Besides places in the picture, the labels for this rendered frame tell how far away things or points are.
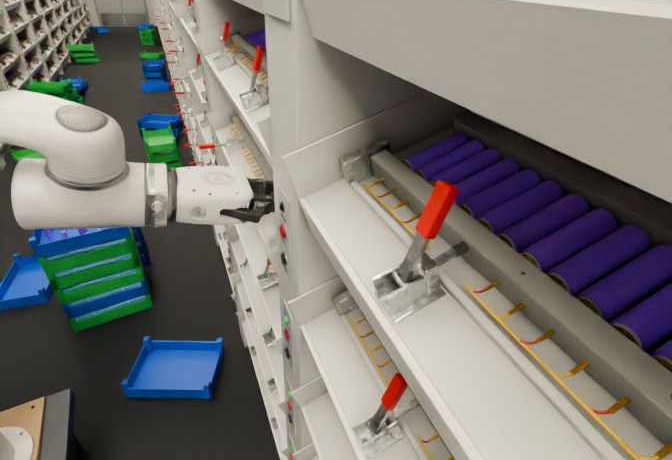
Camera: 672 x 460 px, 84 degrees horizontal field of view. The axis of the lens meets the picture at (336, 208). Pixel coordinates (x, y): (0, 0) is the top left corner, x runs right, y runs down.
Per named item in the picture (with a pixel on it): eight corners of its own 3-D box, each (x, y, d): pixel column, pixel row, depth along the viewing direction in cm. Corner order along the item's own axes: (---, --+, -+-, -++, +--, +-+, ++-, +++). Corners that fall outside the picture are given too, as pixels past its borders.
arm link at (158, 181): (146, 183, 44) (174, 183, 45) (145, 153, 51) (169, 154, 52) (146, 241, 48) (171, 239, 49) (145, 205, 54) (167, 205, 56)
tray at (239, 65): (284, 188, 47) (241, 85, 39) (212, 74, 93) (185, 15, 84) (419, 125, 51) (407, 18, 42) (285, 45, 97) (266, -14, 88)
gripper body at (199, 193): (166, 188, 45) (257, 190, 50) (162, 154, 52) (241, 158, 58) (164, 239, 48) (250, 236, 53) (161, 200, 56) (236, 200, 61)
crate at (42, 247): (37, 259, 132) (28, 241, 128) (40, 229, 146) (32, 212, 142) (130, 235, 145) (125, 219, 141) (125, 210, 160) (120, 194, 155)
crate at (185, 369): (126, 397, 132) (120, 384, 128) (149, 348, 149) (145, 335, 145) (211, 399, 133) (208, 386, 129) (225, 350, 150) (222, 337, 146)
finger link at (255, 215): (243, 222, 48) (271, 209, 52) (202, 198, 51) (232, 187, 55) (242, 230, 49) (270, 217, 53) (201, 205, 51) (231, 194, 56)
